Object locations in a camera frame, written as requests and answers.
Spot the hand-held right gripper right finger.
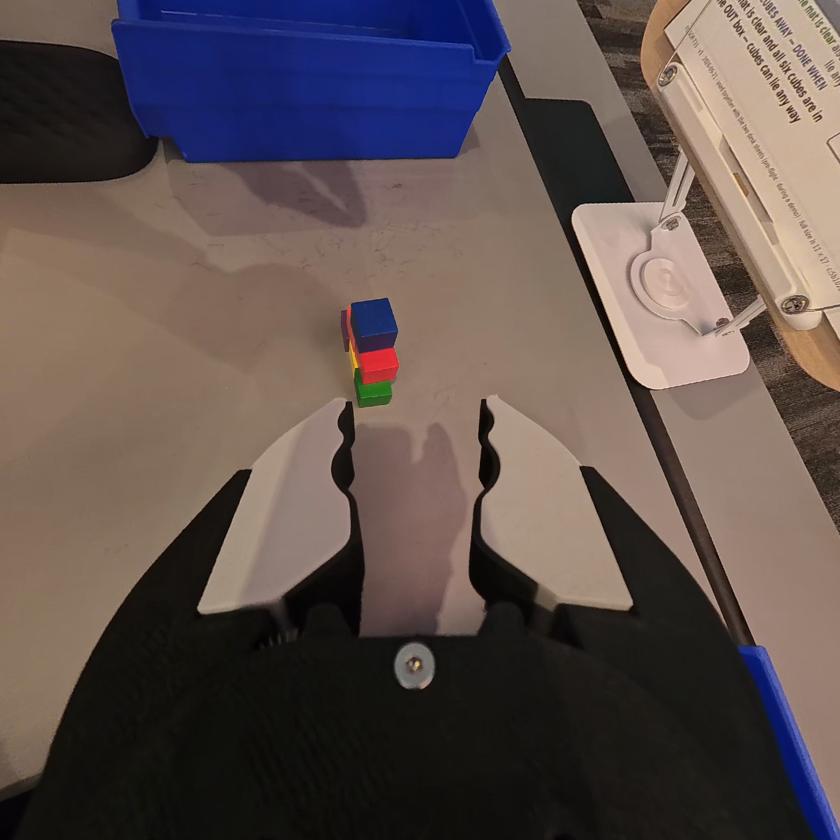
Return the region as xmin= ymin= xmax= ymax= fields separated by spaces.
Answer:
xmin=469 ymin=395 xmax=635 ymax=616

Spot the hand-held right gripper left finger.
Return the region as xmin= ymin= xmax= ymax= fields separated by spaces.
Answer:
xmin=197 ymin=397 xmax=364 ymax=626

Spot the red wooden cube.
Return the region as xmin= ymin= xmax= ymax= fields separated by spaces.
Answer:
xmin=357 ymin=346 xmax=400 ymax=385

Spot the dark blue wooden cube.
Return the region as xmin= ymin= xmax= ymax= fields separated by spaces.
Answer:
xmin=350 ymin=298 xmax=399 ymax=353

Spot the blue plastic storage bin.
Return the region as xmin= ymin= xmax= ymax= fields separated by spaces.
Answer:
xmin=736 ymin=644 xmax=840 ymax=840
xmin=112 ymin=0 xmax=511 ymax=164

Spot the printed instruction sheet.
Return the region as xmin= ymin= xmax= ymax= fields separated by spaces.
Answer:
xmin=664 ymin=0 xmax=840 ymax=277

